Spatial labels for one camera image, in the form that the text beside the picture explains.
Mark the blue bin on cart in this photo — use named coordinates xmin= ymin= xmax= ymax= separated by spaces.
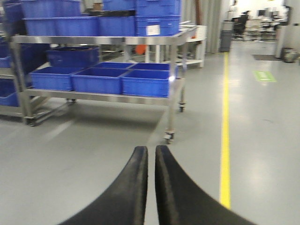
xmin=121 ymin=70 xmax=169 ymax=98

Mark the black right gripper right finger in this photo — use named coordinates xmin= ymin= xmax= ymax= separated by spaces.
xmin=155 ymin=145 xmax=252 ymax=225

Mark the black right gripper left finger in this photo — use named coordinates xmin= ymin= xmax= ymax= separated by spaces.
xmin=62 ymin=146 xmax=148 ymax=225

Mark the steel rolling cart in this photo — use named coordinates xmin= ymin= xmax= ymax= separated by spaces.
xmin=11 ymin=25 xmax=197 ymax=144

